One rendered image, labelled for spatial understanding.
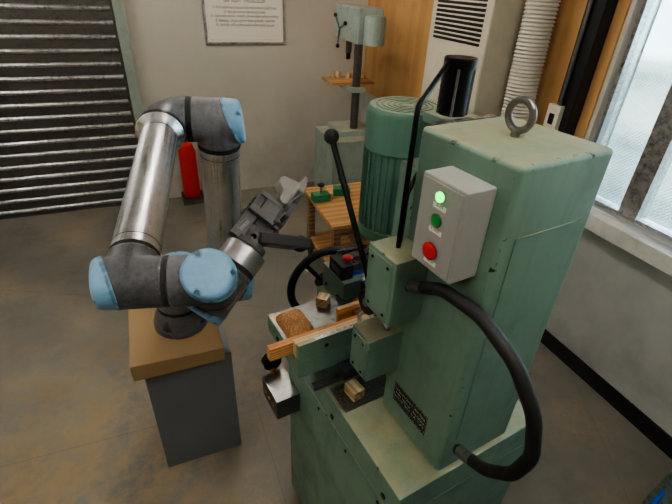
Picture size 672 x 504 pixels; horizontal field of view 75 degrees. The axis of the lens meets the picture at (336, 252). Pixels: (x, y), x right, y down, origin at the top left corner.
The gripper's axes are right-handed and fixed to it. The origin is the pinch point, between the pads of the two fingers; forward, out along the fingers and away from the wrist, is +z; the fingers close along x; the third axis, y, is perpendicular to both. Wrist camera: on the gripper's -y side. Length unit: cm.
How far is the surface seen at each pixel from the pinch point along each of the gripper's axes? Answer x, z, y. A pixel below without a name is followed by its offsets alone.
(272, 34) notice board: 230, 192, 59
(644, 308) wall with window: 29, 72, -158
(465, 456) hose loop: -21, -33, -52
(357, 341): -3.3, -23.2, -29.0
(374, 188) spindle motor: -7.0, 6.7, -12.3
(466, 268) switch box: -36.0, -10.4, -23.8
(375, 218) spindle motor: -3.9, 2.7, -17.4
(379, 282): -17.5, -14.4, -20.2
